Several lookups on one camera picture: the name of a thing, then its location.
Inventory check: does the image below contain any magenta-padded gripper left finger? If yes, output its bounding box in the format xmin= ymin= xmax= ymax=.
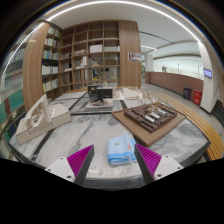
xmin=44 ymin=144 xmax=96 ymax=187

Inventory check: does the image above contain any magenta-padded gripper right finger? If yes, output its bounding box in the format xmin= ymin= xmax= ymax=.
xmin=133 ymin=143 xmax=185 ymax=185

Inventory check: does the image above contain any light blue printed towel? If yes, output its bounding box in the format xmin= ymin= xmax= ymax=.
xmin=106 ymin=133 xmax=138 ymax=167

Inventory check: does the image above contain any brown model on wooden board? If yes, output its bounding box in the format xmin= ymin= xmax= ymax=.
xmin=110 ymin=101 xmax=187 ymax=148

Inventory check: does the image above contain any curved wooden slatted bench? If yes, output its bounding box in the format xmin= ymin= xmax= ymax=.
xmin=156 ymin=92 xmax=224 ymax=161

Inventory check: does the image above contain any small white architectural model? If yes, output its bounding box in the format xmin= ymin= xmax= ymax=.
xmin=121 ymin=86 xmax=141 ymax=100

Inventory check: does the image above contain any dark bin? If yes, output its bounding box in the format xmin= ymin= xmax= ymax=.
xmin=182 ymin=86 xmax=193 ymax=101

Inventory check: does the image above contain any red bin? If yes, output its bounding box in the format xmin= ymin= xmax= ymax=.
xmin=193 ymin=89 xmax=203 ymax=107

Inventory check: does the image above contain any wooden shelf unit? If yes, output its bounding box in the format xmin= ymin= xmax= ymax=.
xmin=41 ymin=20 xmax=121 ymax=101

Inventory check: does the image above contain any wall monitor screen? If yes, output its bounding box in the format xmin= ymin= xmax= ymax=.
xmin=203 ymin=67 xmax=213 ymax=79

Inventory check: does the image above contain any wall poster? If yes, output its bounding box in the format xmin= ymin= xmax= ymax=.
xmin=128 ymin=51 xmax=143 ymax=63

